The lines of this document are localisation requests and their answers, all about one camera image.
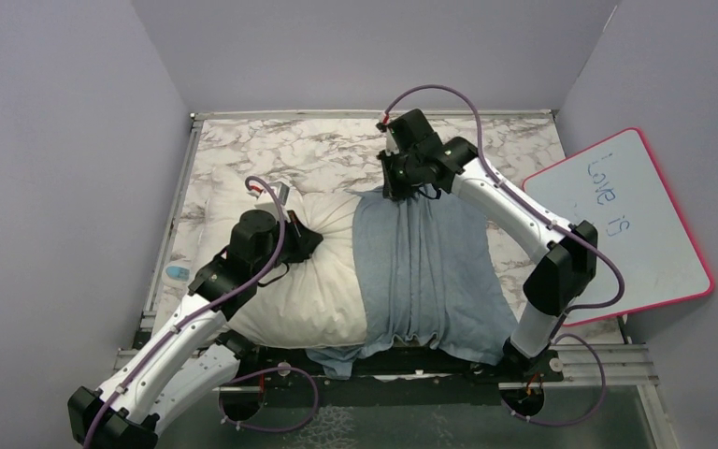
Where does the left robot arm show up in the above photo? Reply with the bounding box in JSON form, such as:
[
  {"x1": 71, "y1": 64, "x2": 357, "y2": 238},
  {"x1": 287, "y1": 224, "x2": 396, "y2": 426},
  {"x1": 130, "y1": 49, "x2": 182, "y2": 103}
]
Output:
[{"x1": 67, "y1": 210, "x2": 323, "y2": 448}]

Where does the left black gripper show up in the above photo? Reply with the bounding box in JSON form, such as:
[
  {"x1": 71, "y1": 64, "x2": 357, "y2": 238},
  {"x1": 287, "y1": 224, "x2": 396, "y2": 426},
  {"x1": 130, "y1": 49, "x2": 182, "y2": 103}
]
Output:
[{"x1": 252, "y1": 210, "x2": 321, "y2": 279}]

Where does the pink framed whiteboard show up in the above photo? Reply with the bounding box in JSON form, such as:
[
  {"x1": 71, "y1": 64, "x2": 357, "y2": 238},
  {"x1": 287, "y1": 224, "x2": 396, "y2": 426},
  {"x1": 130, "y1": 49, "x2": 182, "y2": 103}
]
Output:
[{"x1": 523, "y1": 127, "x2": 715, "y2": 326}]

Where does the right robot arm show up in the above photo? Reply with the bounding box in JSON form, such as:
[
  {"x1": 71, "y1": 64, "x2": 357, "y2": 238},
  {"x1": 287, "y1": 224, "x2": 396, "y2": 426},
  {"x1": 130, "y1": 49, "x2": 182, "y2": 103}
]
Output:
[{"x1": 377, "y1": 109, "x2": 598, "y2": 381}]

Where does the patchwork and blue pillowcase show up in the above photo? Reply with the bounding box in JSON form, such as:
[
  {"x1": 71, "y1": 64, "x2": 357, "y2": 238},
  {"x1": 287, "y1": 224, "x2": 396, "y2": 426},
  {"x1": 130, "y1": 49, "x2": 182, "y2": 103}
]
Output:
[{"x1": 306, "y1": 188, "x2": 517, "y2": 380}]

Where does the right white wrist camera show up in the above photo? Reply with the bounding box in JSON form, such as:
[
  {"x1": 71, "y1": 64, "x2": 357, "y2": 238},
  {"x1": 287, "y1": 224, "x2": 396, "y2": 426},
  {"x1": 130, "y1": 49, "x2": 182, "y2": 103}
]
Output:
[{"x1": 376, "y1": 116, "x2": 398, "y2": 155}]

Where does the white pillow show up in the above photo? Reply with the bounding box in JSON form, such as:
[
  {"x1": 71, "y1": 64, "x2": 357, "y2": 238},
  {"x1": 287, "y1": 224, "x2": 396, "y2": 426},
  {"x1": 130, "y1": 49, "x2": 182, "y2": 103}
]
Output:
[{"x1": 228, "y1": 190, "x2": 367, "y2": 349}]

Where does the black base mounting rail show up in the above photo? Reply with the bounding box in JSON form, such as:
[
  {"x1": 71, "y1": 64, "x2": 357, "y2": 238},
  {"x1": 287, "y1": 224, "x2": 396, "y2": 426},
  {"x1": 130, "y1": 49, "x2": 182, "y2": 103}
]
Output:
[{"x1": 216, "y1": 347, "x2": 564, "y2": 416}]

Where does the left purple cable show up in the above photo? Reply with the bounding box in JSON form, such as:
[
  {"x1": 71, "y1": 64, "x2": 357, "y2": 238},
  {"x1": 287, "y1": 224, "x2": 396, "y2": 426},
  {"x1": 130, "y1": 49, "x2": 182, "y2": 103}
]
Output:
[{"x1": 81, "y1": 176, "x2": 321, "y2": 449}]

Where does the blue packaged toothbrush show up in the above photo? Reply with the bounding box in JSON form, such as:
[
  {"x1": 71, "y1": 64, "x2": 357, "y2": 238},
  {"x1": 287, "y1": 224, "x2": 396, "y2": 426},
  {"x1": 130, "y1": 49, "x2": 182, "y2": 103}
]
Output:
[{"x1": 164, "y1": 264, "x2": 191, "y2": 282}]

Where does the aluminium table frame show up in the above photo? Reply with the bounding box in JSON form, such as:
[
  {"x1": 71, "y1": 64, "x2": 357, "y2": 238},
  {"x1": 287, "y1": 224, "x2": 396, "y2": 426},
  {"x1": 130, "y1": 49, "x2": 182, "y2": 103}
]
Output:
[{"x1": 137, "y1": 109, "x2": 677, "y2": 448}]

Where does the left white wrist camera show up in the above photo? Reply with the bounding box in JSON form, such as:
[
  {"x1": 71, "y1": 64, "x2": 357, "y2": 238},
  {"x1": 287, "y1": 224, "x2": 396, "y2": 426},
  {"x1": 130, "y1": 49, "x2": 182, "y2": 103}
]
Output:
[{"x1": 249, "y1": 181, "x2": 290, "y2": 218}]

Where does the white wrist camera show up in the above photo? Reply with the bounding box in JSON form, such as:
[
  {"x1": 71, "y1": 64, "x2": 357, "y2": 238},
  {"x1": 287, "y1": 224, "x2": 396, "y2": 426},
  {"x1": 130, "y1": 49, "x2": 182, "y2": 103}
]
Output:
[
  {"x1": 249, "y1": 181, "x2": 290, "y2": 218},
  {"x1": 376, "y1": 116, "x2": 398, "y2": 155}
]

